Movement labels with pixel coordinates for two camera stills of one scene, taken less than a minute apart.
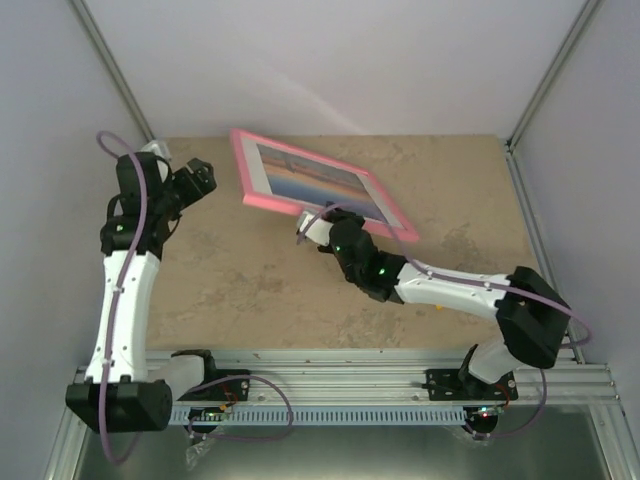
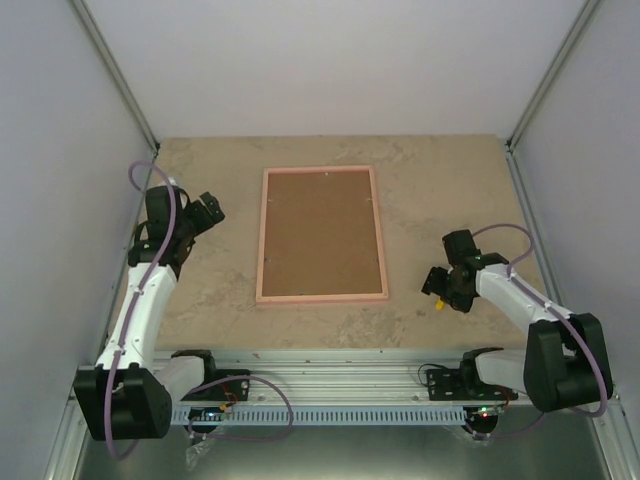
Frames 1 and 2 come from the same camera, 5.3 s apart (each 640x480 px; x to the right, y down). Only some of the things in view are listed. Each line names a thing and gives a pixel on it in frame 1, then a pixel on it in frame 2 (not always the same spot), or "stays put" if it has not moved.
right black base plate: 449,385 stays put
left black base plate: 236,390 stays put
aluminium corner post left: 90,22 stays put
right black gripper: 332,216 -> 434,284
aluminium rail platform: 391,378 stays put
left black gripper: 207,181 -> 213,206
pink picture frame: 285,179 -> 320,236
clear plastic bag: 194,452 stays put
